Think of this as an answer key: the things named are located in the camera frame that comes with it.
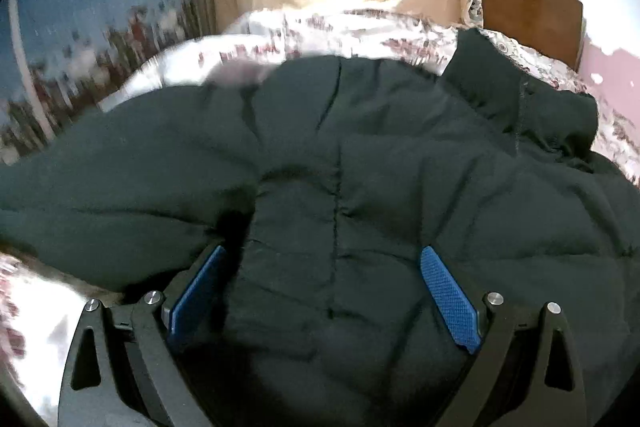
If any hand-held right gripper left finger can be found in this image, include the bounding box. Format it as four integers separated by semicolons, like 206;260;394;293
57;244;231;427

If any white cable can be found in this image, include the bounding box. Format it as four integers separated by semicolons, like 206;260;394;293
7;0;57;140

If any floral satin bedspread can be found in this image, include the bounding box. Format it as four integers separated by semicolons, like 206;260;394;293
0;7;640;425

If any dark puffer jacket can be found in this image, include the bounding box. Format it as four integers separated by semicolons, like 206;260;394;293
0;27;640;427

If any brown wooden headboard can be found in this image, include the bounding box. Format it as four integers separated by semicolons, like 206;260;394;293
480;0;585;70

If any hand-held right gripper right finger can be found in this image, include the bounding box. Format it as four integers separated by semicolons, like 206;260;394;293
419;245;592;427

